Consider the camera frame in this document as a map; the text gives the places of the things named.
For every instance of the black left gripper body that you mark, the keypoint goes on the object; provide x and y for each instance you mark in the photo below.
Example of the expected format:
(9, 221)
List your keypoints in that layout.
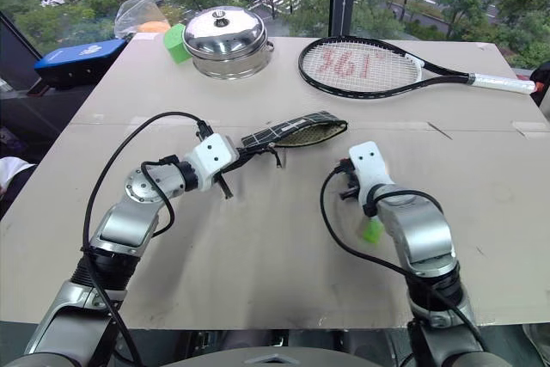
(232, 163)

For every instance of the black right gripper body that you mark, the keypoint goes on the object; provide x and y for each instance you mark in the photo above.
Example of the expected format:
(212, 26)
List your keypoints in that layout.
(352, 182)

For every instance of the black grid pouch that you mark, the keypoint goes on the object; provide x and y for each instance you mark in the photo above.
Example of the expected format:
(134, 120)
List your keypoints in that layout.
(301, 128)

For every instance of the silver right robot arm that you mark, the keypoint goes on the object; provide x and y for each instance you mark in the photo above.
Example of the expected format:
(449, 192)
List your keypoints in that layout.
(423, 234)

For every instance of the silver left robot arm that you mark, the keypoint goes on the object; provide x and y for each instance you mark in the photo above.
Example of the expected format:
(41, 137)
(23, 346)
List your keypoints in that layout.
(124, 221)

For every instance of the steel pot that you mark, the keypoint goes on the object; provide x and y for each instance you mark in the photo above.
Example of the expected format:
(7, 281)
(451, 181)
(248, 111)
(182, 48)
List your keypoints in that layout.
(234, 67)

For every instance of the steel pot lid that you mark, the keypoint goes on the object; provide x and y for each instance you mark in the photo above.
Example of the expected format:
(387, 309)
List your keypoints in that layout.
(223, 32)

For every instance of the green block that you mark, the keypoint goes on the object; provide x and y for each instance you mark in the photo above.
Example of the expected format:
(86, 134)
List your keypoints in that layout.
(176, 44)

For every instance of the black and white tennis racket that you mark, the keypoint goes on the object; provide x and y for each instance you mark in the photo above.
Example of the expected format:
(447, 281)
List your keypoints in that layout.
(429, 67)

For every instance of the orange object in bag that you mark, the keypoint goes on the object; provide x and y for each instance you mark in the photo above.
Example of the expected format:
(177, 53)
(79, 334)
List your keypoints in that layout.
(152, 26)

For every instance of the grey rounded shape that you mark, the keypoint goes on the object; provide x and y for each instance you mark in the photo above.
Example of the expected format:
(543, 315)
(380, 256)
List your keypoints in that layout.
(275, 358)

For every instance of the clear plastic bag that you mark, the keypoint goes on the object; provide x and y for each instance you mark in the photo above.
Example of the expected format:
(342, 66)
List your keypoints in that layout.
(131, 14)

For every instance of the blue case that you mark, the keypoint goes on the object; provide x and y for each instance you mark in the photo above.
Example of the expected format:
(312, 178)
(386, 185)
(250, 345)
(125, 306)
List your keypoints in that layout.
(79, 59)

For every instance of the white cloth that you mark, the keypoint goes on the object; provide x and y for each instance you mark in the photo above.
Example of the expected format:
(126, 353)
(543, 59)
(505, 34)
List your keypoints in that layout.
(13, 171)

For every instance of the dark object with red spot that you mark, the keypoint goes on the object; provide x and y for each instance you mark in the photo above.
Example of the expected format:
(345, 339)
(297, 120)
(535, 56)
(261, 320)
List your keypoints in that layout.
(542, 83)

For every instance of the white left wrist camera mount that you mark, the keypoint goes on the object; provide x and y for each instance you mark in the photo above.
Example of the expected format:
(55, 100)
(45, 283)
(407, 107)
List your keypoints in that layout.
(212, 156)

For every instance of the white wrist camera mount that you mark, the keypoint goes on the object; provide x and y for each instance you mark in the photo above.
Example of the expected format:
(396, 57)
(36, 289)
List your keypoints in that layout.
(368, 165)
(212, 156)

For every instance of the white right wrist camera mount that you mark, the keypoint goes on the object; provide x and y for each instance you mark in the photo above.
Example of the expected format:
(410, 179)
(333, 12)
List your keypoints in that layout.
(368, 165)

